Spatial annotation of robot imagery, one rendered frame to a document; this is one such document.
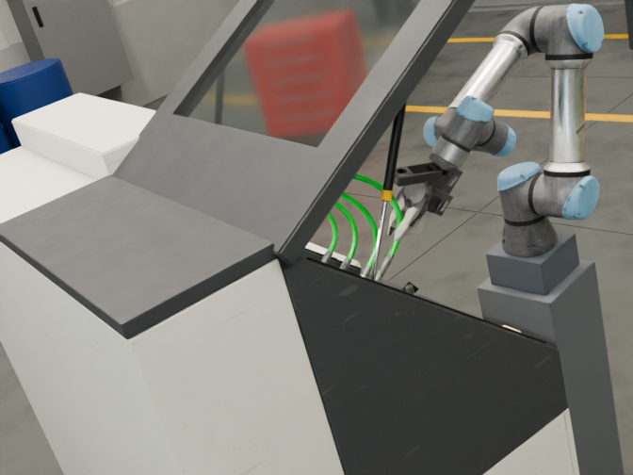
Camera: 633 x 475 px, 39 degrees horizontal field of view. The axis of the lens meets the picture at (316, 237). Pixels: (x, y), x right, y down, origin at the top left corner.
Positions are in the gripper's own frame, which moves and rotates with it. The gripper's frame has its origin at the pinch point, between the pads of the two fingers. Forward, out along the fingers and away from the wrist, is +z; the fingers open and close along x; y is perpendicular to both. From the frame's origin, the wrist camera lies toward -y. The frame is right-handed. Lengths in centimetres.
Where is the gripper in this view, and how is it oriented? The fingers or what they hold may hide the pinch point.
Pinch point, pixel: (392, 232)
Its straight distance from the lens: 204.4
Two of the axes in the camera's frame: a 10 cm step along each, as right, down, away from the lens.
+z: -4.9, 8.4, 2.4
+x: -4.4, -4.8, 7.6
